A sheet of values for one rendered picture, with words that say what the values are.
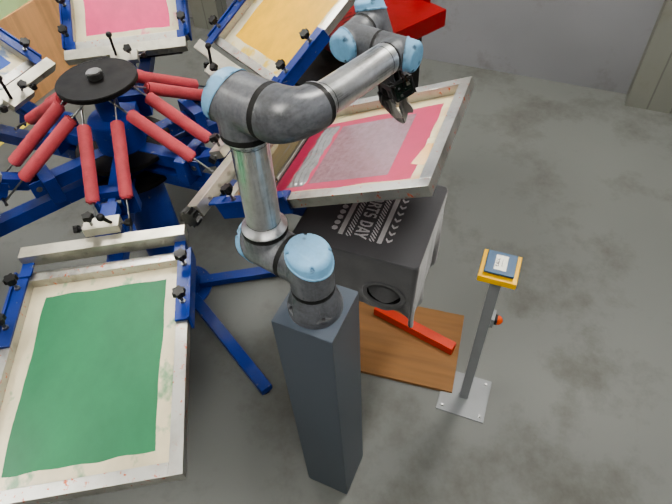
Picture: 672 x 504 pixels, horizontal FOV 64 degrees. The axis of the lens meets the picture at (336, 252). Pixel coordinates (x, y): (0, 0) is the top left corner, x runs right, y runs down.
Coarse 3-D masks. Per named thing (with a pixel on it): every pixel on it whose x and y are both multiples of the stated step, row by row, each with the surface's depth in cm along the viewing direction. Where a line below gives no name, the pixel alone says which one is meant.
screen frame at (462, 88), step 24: (432, 96) 190; (456, 96) 177; (456, 120) 168; (432, 168) 153; (312, 192) 170; (336, 192) 164; (360, 192) 159; (384, 192) 155; (408, 192) 152; (432, 192) 150
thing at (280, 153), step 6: (276, 144) 190; (282, 144) 191; (288, 144) 194; (294, 144) 197; (276, 150) 188; (282, 150) 191; (288, 150) 194; (276, 156) 188; (282, 156) 191; (288, 156) 194; (276, 162) 188; (282, 162) 190; (276, 168) 188; (276, 174) 187
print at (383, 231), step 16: (352, 208) 207; (368, 208) 207; (384, 208) 206; (400, 208) 206; (336, 224) 202; (352, 224) 201; (368, 224) 201; (384, 224) 200; (368, 240) 196; (384, 240) 195
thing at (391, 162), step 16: (400, 144) 176; (416, 144) 172; (320, 160) 191; (336, 160) 186; (352, 160) 182; (368, 160) 177; (384, 160) 173; (400, 160) 169; (288, 176) 192; (320, 176) 183; (336, 176) 178; (352, 176) 174; (368, 176) 170; (384, 176) 166; (400, 176) 163
